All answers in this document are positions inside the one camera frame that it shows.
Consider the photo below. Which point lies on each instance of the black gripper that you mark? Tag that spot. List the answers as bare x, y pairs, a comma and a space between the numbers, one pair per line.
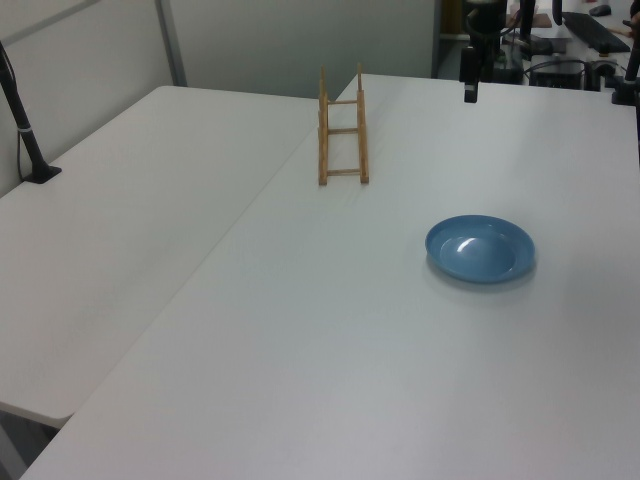
470, 65

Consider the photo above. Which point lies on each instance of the blue plastic plate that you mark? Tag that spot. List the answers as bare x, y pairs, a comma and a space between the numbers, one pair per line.
480, 250

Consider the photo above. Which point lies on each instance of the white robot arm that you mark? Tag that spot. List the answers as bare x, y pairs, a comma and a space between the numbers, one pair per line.
487, 17

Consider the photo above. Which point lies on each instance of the wooden plate rack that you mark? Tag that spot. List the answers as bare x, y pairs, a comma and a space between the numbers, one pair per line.
345, 131

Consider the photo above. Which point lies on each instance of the black computer box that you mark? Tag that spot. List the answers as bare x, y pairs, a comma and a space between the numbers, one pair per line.
557, 75

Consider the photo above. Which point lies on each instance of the black upright pole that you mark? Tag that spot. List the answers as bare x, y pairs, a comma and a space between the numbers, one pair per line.
526, 20

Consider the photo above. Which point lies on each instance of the brown board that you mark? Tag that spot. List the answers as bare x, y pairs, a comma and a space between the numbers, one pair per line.
540, 21

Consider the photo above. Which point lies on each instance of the black keyboard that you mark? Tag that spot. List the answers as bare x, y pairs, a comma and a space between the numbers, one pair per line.
597, 31

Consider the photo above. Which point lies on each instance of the black computer mouse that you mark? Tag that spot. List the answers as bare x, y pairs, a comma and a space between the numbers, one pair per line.
600, 9

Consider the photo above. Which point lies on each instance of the black clamped camera stand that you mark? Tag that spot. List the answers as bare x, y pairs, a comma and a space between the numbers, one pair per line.
631, 70

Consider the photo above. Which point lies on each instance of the grey partition frame post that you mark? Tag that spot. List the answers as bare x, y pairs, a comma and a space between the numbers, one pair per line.
170, 45

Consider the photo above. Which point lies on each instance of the black camera stand pole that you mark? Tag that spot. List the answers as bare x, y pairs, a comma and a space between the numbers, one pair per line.
25, 135

